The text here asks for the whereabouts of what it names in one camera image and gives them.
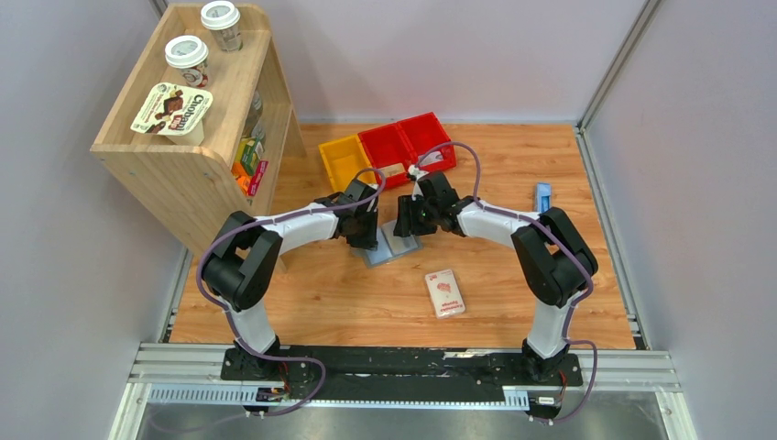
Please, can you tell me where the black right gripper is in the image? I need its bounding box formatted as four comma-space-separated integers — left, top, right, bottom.
393, 194, 439, 237

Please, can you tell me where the grey leather card holder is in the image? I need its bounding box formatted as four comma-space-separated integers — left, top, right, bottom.
353, 220, 422, 268

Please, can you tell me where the grey credit card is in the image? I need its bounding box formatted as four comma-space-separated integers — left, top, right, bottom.
419, 150, 444, 168

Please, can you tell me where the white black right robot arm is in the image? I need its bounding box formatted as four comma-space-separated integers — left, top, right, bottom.
394, 167, 598, 384

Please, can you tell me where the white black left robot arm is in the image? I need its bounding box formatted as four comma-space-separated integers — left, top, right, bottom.
196, 179, 384, 380

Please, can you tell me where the red plastic bin right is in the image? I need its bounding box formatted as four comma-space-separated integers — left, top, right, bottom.
398, 112, 457, 172

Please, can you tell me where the red plastic bin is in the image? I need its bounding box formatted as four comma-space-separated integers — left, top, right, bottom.
398, 112, 457, 172
358, 123, 414, 189

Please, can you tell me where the yellow plastic bin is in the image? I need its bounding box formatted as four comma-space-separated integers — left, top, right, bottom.
318, 135, 372, 192

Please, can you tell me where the red plastic bin middle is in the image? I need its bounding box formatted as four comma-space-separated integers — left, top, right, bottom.
358, 123, 414, 189

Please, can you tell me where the white sponge packet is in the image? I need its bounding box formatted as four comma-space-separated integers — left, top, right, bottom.
424, 269, 465, 319

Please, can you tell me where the blue toothbrush package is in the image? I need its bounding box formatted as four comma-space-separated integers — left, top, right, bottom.
534, 182, 553, 213

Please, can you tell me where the pink box on shelf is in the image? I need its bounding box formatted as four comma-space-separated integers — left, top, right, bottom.
246, 159, 268, 197

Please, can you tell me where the orange box on shelf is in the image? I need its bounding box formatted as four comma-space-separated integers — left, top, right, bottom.
232, 160, 253, 196

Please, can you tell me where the green box on shelf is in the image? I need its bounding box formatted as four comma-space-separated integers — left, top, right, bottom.
235, 137, 264, 176

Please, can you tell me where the clear jar on shelf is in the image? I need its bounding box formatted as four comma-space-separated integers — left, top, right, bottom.
242, 90, 266, 144

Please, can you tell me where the wooden shelf unit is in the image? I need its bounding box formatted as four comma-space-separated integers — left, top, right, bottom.
91, 3, 306, 255

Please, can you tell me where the Chobani yogurt cup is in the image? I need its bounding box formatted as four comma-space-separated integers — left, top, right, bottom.
130, 82, 213, 146

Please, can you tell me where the white lidded cup front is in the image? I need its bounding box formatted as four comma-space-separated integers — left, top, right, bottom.
164, 35, 210, 88

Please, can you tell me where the white lidded cup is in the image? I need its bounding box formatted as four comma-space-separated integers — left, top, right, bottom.
200, 1, 243, 52
164, 35, 210, 88

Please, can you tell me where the white lidded cup back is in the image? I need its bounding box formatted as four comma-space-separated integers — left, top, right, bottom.
200, 1, 243, 52

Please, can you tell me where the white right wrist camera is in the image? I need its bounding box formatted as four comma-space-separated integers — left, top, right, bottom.
407, 164, 428, 198

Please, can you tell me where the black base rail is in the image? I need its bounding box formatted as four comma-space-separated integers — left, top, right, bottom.
219, 345, 584, 403

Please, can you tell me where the grey slotted cable duct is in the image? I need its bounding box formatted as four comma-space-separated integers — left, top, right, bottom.
147, 383, 531, 411

